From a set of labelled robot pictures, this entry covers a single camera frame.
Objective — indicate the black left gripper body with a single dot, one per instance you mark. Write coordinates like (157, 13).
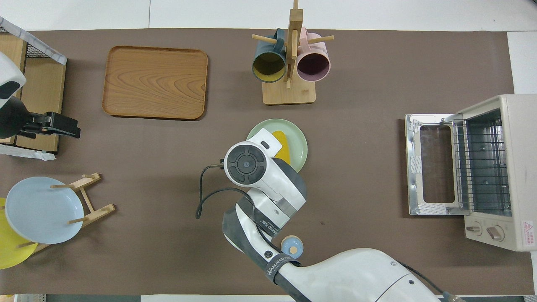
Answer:
(12, 119)

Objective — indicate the yellow corn cob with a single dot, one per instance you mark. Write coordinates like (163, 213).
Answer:
(284, 147)

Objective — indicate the pale green plate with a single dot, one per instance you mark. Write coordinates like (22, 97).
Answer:
(298, 144)

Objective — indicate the glass oven door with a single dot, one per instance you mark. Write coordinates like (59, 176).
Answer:
(436, 167)

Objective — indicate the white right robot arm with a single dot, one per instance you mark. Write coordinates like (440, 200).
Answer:
(272, 184)

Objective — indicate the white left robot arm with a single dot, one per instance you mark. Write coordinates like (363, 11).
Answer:
(8, 71)

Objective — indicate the cream toaster oven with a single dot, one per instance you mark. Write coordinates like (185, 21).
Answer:
(522, 167)

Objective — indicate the light blue plate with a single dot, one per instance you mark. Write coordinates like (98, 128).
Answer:
(42, 209)

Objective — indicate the wooden plate rack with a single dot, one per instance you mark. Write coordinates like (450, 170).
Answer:
(90, 207)

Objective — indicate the wooden serving tray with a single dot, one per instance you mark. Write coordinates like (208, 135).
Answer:
(155, 82)

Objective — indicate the yellow plate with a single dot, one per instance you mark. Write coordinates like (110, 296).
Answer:
(10, 253)

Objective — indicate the dark blue mug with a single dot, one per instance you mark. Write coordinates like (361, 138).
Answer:
(268, 65)

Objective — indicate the wooden mug rack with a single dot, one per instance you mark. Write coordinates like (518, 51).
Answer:
(289, 94)

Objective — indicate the pink mug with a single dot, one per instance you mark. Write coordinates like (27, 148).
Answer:
(314, 63)

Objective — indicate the brown table mat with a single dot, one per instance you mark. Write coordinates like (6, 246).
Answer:
(356, 84)

